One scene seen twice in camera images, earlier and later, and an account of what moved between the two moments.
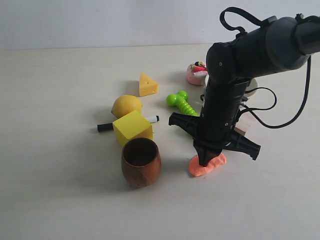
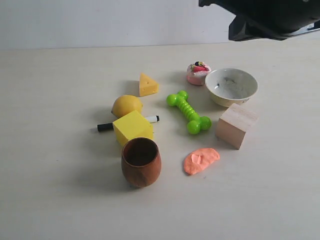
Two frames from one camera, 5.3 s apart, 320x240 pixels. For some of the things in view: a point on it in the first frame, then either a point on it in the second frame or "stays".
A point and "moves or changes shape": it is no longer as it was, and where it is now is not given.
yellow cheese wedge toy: x=147 y=86 stays
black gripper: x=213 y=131 to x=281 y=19
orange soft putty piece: x=197 y=170 moves or changes shape
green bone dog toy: x=180 y=100 stays
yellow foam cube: x=131 y=125 stays
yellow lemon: x=124 y=105 stays
